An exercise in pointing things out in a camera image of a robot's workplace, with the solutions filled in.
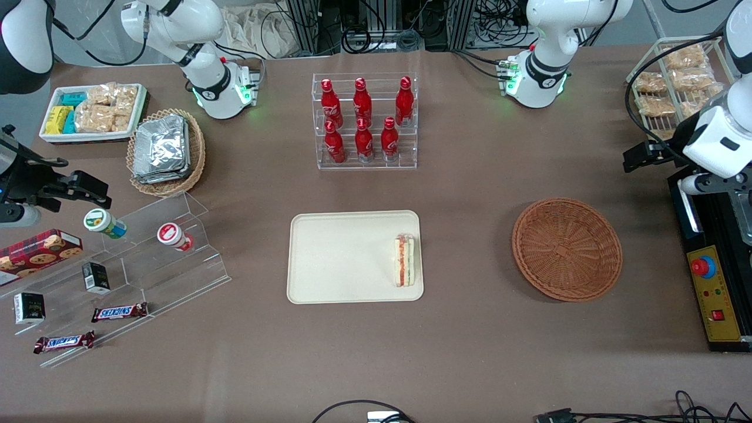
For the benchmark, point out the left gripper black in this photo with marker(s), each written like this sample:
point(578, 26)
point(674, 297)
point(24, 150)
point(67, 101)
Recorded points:
point(659, 149)

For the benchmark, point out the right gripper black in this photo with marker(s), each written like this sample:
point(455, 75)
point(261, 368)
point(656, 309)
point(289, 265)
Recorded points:
point(24, 181)

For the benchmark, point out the triangular sandwich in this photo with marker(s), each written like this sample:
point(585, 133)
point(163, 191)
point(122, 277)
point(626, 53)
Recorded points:
point(404, 261)

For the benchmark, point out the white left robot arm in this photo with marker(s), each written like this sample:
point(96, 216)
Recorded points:
point(546, 35)

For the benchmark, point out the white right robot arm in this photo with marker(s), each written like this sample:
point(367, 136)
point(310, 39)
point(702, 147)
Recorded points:
point(176, 23)

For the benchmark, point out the white rectangular snack tray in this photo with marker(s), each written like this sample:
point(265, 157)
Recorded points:
point(88, 137)

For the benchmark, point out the light wicker basket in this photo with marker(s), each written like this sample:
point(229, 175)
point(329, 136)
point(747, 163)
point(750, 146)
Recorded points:
point(197, 153)

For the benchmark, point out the brown wicker basket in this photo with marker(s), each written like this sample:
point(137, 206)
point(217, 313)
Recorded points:
point(567, 249)

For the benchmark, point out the beige plastic tray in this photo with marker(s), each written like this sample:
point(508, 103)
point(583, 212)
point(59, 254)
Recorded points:
point(346, 258)

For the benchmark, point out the green lid yogurt cup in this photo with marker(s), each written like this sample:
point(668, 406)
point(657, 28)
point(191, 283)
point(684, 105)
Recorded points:
point(98, 221)

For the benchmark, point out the bagged fried snack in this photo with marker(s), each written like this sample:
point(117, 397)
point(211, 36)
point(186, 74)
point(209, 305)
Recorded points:
point(655, 106)
point(661, 134)
point(692, 80)
point(649, 82)
point(696, 103)
point(684, 57)

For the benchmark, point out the teal snack pack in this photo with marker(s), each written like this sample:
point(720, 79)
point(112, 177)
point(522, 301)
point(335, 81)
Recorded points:
point(73, 99)
point(70, 123)

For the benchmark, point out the clear bag of crackers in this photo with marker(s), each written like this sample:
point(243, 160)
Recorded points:
point(101, 95)
point(126, 98)
point(94, 119)
point(121, 123)

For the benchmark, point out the yellow snack pack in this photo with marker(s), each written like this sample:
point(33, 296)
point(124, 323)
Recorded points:
point(57, 120)

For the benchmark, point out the silver foil pack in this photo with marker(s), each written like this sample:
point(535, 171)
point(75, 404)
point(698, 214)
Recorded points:
point(160, 144)
point(170, 178)

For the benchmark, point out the red tartan cookie box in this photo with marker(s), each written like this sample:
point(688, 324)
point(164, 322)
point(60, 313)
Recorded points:
point(35, 252)

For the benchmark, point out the small black carton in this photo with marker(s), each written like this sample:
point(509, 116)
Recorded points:
point(29, 308)
point(96, 277)

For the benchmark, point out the red lid yogurt cup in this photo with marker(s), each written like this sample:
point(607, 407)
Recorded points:
point(169, 233)

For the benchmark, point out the clear acrylic step display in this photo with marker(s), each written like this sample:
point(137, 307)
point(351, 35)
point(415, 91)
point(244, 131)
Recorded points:
point(147, 276)

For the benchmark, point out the Snickers chocolate bar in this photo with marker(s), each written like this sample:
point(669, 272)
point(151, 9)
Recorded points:
point(119, 312)
point(64, 342)

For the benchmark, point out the red emergency stop button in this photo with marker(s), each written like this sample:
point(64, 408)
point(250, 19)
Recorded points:
point(702, 267)

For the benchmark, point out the black yellow control box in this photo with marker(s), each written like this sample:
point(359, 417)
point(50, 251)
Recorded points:
point(719, 294)

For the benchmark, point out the red cola bottle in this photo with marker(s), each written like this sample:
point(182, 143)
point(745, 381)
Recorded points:
point(362, 103)
point(335, 147)
point(364, 144)
point(389, 141)
point(404, 103)
point(332, 106)

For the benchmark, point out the clear acrylic bottle rack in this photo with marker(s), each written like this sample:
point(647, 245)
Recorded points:
point(367, 166)

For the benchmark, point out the white plug adapter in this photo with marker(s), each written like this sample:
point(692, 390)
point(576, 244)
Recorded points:
point(382, 417)

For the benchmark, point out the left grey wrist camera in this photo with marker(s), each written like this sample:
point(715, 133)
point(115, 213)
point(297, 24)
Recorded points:
point(693, 185)

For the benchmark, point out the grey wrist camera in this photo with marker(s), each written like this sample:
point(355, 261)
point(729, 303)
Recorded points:
point(17, 215)
point(693, 185)

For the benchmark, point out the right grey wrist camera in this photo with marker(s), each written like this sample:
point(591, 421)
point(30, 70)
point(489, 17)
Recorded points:
point(17, 215)

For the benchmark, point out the aluminium frame post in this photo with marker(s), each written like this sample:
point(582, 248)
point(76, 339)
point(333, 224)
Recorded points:
point(305, 23)
point(461, 23)

